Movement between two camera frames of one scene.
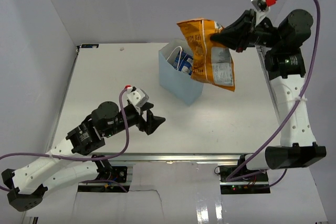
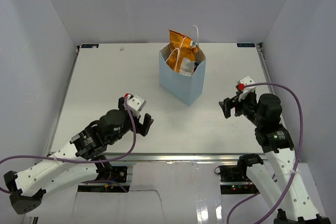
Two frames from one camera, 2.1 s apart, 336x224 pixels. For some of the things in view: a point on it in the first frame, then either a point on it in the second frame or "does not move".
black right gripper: [237, 35] → [234, 102]
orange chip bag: [212, 62] → [181, 58]
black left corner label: [90, 45] does not move
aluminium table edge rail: [168, 157] does not move
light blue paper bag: [178, 83] does not move
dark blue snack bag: [183, 63] → [196, 65]
